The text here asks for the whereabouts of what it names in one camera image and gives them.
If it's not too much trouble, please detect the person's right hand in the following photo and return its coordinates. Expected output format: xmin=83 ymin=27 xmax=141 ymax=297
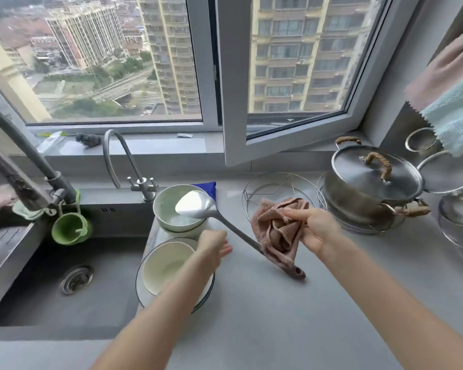
xmin=281 ymin=207 xmax=344 ymax=262

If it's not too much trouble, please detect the person's left hand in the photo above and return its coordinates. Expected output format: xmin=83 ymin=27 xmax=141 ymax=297
xmin=194 ymin=230 xmax=234 ymax=275

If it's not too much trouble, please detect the pale green bowl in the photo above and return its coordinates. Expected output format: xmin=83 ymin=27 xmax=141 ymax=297
xmin=160 ymin=219 xmax=210 ymax=240
xmin=153 ymin=183 xmax=208 ymax=232

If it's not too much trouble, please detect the pink dish cloth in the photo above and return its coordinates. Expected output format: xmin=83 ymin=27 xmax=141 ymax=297
xmin=251 ymin=197 xmax=311 ymax=270

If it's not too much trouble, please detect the steel spatula wooden handle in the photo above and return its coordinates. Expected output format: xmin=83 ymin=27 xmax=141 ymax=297
xmin=174 ymin=190 xmax=307 ymax=281

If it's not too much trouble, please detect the small white bowl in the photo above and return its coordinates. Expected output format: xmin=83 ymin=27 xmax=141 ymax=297
xmin=141 ymin=241 xmax=197 ymax=297

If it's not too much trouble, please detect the steel ladle dark handle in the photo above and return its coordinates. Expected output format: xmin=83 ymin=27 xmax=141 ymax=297
xmin=438 ymin=190 xmax=463 ymax=227

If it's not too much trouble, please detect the person's right forearm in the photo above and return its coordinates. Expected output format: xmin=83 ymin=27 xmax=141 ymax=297
xmin=318 ymin=234 xmax=463 ymax=370

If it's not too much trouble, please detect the person's left forearm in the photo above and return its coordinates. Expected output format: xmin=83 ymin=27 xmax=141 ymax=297
xmin=91 ymin=257 xmax=217 ymax=370

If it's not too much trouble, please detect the dark pull-down kitchen faucet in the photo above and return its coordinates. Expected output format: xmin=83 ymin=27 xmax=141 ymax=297
xmin=0 ymin=105 xmax=78 ymax=212

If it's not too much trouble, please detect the stainless steel pot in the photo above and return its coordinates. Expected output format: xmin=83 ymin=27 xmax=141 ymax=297
xmin=317 ymin=136 xmax=432 ymax=228

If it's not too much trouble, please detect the steel pot lid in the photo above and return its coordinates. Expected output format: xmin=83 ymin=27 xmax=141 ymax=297
xmin=331 ymin=144 xmax=425 ymax=207

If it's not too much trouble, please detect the medium steel mesh strainer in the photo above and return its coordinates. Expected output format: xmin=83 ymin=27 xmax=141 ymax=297
xmin=416 ymin=149 xmax=463 ymax=195

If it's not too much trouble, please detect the sink drain strainer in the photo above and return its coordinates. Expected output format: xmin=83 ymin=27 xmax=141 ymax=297
xmin=59 ymin=264 xmax=95 ymax=296

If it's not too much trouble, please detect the small steel drinking faucet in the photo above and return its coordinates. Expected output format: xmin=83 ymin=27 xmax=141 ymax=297
xmin=103 ymin=128 xmax=159 ymax=203

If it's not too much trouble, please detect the green silicone cup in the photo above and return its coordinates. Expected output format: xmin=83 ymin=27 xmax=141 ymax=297
xmin=51 ymin=188 xmax=93 ymax=246

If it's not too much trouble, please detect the open grey window sash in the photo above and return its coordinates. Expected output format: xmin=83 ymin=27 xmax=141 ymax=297
xmin=215 ymin=0 xmax=394 ymax=168

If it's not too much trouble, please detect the stainless steel sink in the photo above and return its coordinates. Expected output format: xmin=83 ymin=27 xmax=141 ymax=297
xmin=0 ymin=187 xmax=155 ymax=342

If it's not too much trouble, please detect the steel wool scrubber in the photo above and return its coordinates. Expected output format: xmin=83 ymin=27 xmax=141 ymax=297
xmin=75 ymin=133 xmax=101 ymax=147

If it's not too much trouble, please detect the light blue fluffy cloth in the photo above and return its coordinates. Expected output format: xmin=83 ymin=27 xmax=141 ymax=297
xmin=420 ymin=71 xmax=463 ymax=158

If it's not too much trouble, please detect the yellow apartment building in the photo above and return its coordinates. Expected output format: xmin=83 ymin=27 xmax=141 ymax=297
xmin=135 ymin=0 xmax=375 ymax=114

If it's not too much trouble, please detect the green sponge pad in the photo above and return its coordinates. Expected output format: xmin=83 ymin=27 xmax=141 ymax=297
xmin=12 ymin=200 xmax=58 ymax=221

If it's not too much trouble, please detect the white plastic packet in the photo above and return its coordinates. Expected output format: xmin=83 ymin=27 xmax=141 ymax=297
xmin=37 ymin=131 xmax=66 ymax=155

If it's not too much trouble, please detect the pink zigzag-edged cloth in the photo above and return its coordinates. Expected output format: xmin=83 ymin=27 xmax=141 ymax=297
xmin=404 ymin=28 xmax=463 ymax=112

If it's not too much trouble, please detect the steel slotted drain tray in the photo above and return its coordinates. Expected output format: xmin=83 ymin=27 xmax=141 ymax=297
xmin=0 ymin=221 xmax=47 ymax=289

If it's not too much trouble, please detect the wire skimmer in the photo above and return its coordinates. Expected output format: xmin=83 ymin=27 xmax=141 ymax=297
xmin=437 ymin=211 xmax=463 ymax=253

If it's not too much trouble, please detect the grey window frame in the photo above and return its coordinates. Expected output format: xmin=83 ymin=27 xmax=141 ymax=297
xmin=0 ymin=0 xmax=425 ymax=155

